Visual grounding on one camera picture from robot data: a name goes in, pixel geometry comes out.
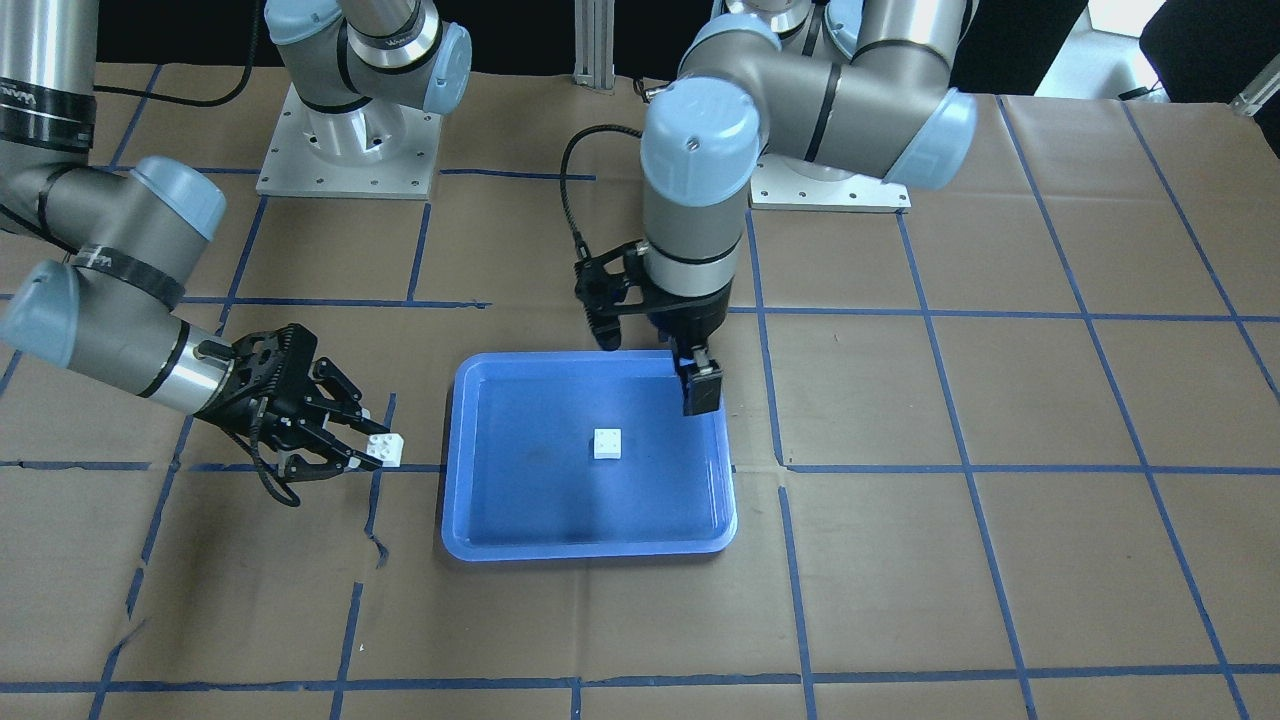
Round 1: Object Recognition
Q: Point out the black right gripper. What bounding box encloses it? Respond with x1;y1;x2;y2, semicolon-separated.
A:
200;323;381;483

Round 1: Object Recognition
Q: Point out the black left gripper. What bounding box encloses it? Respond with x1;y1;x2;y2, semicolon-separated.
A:
573;238;732;416

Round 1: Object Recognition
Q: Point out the white block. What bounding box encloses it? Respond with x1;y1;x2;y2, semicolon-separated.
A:
365;432;404;468
591;428;623;460

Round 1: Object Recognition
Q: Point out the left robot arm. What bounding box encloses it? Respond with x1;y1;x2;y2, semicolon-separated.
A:
566;1;978;416

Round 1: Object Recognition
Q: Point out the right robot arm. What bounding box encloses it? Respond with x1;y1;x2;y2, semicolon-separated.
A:
3;1;474;489

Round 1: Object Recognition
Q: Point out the blue plastic tray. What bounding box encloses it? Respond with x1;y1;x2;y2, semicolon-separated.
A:
442;350;739;562

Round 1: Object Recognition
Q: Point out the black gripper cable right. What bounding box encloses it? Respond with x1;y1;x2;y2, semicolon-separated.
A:
244;400;303;509

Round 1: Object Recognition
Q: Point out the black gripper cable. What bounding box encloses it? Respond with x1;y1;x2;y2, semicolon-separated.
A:
244;400;303;509
558;124;643;272

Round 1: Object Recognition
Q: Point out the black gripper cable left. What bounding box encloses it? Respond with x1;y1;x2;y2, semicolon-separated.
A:
558;124;643;272

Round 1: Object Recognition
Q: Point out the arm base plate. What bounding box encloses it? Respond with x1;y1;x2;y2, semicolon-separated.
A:
746;97;911;213
256;88;444;201

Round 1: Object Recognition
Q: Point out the aluminium frame post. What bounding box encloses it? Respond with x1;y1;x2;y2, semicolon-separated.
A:
572;0;616;95

